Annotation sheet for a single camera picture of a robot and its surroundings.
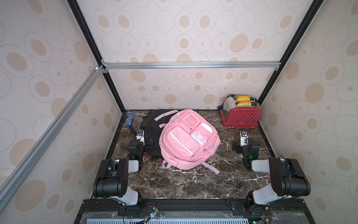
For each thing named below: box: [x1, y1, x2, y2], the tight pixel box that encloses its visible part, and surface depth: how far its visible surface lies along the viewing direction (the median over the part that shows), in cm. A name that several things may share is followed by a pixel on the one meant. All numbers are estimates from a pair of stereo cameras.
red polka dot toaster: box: [220, 94, 262, 127], surface depth 104 cm
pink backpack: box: [154, 109, 222, 175], surface depth 94 cm
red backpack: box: [143, 152, 164, 163], surface depth 91 cm
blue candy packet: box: [123, 112, 136, 127], surface depth 115 cm
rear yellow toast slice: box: [236, 95, 251, 102], surface depth 103 cm
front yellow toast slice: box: [236, 101, 252, 107], surface depth 99 cm
